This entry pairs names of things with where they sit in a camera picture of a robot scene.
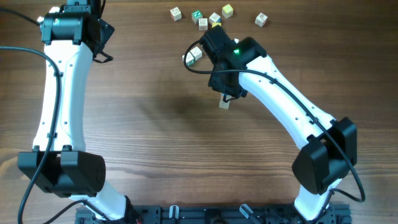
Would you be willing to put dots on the red letter A block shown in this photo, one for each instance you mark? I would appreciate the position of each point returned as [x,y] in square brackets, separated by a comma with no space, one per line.
[224,101]

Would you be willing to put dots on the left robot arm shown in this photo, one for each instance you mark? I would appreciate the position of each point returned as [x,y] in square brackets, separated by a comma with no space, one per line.
[73,35]

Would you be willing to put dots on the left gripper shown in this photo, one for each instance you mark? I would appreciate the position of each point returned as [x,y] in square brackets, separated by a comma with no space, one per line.
[110,30]

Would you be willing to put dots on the yellow block middle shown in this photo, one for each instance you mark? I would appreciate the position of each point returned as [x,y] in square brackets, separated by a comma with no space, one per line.
[216,24]

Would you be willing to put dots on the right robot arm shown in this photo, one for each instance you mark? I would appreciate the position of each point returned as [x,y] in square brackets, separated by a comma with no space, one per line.
[328,147]

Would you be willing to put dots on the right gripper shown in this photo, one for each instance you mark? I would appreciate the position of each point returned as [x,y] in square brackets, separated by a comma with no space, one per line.
[214,84]

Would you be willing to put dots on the white block brown drawing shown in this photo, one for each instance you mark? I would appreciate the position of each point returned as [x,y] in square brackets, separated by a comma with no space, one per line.
[202,24]

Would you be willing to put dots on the white block blue side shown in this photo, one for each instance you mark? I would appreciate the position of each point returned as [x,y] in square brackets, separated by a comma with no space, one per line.
[214,18]

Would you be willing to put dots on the yellow block top right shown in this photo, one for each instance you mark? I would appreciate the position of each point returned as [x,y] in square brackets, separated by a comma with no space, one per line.
[227,11]

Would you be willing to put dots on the yellow block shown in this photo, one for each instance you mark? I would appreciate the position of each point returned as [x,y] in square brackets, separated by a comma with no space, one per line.
[227,11]
[216,24]

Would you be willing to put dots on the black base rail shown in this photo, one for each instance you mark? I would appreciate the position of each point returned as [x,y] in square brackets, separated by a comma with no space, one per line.
[276,213]

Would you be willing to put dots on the white block green side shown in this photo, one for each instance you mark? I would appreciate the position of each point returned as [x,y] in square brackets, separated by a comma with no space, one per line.
[190,60]

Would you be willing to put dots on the white block red side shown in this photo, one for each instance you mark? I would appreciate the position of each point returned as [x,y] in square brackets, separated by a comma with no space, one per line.
[175,14]

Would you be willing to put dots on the white plain wooden block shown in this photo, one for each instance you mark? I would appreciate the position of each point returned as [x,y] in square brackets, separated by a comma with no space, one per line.
[196,52]

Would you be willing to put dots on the white block far right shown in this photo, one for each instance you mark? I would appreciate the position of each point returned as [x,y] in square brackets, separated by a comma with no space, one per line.
[261,19]

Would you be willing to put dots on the green N block top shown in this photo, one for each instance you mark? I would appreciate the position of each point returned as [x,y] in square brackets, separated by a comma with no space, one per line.
[196,15]

